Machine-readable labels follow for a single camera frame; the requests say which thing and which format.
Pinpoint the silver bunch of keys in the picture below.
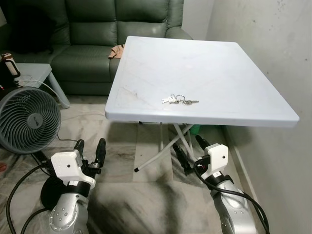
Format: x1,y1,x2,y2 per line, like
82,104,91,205
162,94,199,106

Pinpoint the grey round floor fan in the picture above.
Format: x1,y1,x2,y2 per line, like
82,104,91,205
0,87,84,211

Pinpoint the white plastic folding table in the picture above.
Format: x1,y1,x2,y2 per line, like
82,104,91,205
105,36,301,174

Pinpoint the dark green leather sofa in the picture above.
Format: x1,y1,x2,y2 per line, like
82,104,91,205
0,0,194,96

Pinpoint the light grey side table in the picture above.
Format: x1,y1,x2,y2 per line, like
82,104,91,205
14,63,71,109

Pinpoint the brown crumpled cloth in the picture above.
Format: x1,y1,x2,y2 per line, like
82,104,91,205
108,44,126,59

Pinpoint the dark flask with white band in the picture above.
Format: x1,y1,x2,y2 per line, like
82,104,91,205
0,53,21,82

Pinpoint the black cushion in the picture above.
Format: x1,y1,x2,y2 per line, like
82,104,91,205
7,4,55,53

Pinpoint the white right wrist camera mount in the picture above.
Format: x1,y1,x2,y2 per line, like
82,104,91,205
201,143,229,180

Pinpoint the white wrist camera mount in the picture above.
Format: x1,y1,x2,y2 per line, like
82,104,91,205
201,143,229,180
50,150,97,190

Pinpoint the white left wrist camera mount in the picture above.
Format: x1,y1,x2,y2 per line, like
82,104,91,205
50,150,97,190

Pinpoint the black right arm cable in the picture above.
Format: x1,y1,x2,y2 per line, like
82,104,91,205
193,160,271,234

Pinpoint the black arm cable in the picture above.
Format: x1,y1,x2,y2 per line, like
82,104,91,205
193,160,271,234
5,163,53,234

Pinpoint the thin white cable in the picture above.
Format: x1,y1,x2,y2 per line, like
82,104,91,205
19,74,108,118

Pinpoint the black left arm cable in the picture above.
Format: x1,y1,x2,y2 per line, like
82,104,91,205
5,163,53,234

